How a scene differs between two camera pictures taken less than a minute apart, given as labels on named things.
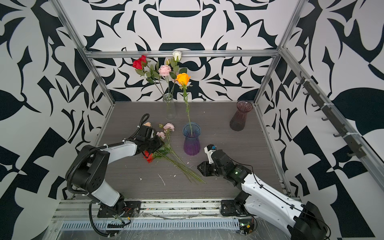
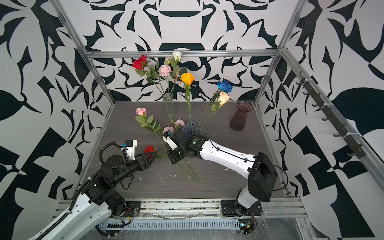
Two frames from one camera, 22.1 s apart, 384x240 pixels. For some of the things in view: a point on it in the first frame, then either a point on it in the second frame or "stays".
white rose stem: (177, 56) stays
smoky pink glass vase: (237, 122) stays
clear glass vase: (170, 114) stays
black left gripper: (159, 144) to (141, 162)
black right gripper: (206, 168) to (172, 155)
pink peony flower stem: (164, 70) stays
